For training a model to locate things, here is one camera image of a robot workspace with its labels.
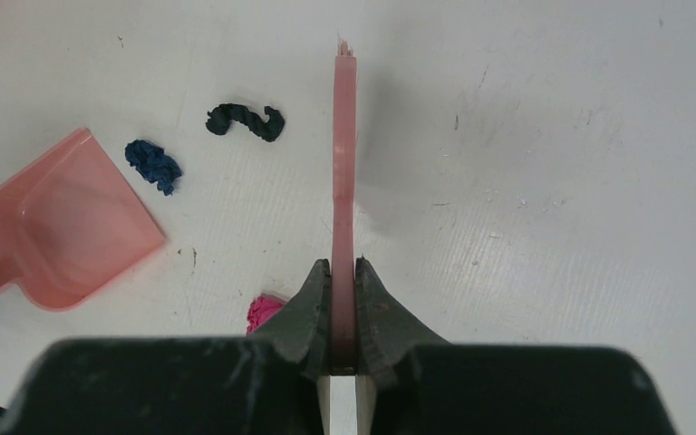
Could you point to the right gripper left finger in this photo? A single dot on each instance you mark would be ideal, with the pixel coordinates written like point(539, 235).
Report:
point(273, 381)

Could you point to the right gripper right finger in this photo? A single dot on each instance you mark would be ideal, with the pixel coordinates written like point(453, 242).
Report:
point(412, 381)

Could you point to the magenta paper scrap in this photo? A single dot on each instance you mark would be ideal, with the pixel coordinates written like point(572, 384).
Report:
point(261, 310)

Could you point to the pink hand brush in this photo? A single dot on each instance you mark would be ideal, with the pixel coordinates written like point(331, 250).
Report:
point(343, 317)

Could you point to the dark blue paper scrap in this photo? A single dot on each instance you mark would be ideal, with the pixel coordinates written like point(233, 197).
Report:
point(154, 165)

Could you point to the pink plastic dustpan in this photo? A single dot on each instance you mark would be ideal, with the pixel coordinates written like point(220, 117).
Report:
point(70, 223)

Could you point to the black paper scrap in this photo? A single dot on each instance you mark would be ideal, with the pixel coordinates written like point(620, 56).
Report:
point(221, 117)

